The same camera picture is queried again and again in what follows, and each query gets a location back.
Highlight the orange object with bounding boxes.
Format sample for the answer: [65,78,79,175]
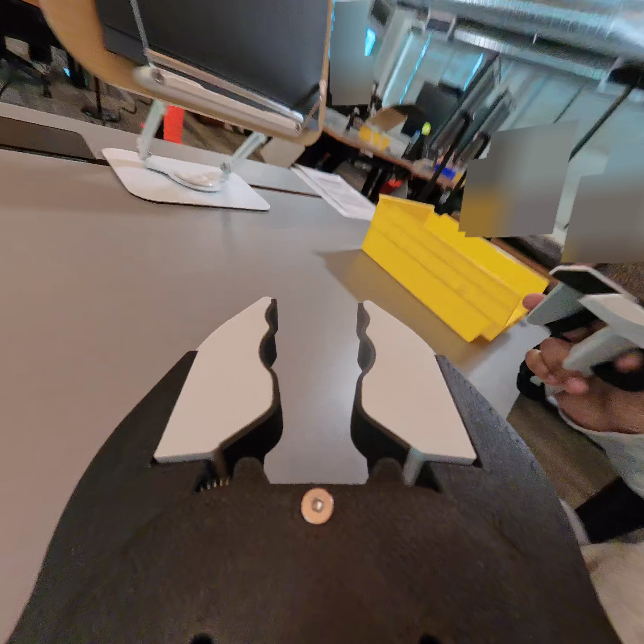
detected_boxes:
[163,105,184,146]

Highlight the black desk cable cover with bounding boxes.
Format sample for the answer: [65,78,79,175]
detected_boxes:
[0,116,96,162]

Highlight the white paper sheets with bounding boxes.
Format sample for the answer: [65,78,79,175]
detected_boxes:
[292,163,378,221]

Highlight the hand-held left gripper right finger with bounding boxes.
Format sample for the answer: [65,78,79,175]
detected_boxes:
[350,300,478,485]

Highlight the person's right forearm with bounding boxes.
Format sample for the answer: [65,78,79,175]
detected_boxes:
[556,409,644,496]

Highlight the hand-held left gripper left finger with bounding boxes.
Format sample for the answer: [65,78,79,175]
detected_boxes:
[152,297,283,480]

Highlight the person's right hand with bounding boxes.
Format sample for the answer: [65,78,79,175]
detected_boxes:
[523,294,644,433]

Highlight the yellow storage bin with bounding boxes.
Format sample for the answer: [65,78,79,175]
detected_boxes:
[361,194,550,343]

